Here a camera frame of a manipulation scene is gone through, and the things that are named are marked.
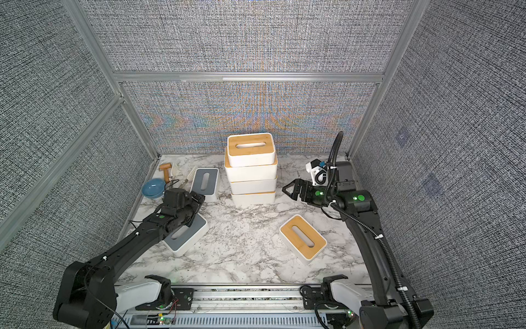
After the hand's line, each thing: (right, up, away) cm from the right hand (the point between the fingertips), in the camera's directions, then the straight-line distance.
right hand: (292, 188), depth 69 cm
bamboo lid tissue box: (-15, +14, +7) cm, 21 cm away
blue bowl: (-66, -2, +35) cm, 74 cm away
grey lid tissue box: (-39, 0, +35) cm, 52 cm away
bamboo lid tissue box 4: (+7, -23, +17) cm, 29 cm away
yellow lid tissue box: (-14, -1, +19) cm, 24 cm away
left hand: (-34, -6, +18) cm, 39 cm away
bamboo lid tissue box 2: (-16, +5, +12) cm, 21 cm away
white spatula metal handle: (-51, -1, +34) cm, 62 cm away
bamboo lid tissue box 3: (-14, -7, +28) cm, 32 cm away
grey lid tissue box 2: (-41, -21, +13) cm, 48 cm away
